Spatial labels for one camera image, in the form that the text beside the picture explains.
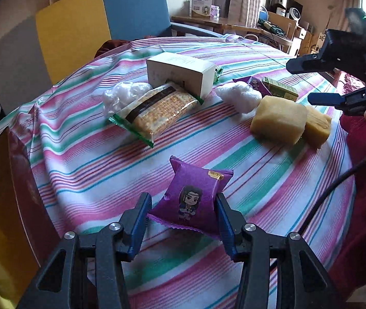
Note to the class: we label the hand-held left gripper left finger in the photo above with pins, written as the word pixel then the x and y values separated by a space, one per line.
pixel 137 225

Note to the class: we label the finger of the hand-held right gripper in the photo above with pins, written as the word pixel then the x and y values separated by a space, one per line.
pixel 324 99
pixel 305 64

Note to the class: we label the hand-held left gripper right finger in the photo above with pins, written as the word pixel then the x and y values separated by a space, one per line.
pixel 224 228

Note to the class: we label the yellow cake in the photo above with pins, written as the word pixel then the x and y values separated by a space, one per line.
pixel 318 128
pixel 278 119

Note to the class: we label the purple cartoon snack packet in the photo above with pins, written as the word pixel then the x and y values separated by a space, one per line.
pixel 189 196
pixel 257 83

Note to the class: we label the white plastic-wrapped ball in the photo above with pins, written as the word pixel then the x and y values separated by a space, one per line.
pixel 237 95
pixel 121 95

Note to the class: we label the green-edged cracker packet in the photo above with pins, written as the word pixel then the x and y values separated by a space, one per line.
pixel 160 109

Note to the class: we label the white cardboard box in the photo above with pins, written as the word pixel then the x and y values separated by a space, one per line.
pixel 183 70

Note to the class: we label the small green box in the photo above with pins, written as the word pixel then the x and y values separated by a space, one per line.
pixel 279 88

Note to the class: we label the white desk fan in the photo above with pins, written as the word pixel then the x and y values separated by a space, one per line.
pixel 294 13

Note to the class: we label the striped tablecloth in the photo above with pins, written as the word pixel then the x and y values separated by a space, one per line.
pixel 89 167

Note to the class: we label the small green packet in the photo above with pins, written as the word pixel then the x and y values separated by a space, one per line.
pixel 218 72

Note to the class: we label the wooden desk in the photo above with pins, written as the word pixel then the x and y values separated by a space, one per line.
pixel 221 22

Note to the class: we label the white product box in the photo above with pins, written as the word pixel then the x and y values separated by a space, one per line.
pixel 200 4

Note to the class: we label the grey yellow blue chair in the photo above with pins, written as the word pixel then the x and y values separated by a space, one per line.
pixel 73 32

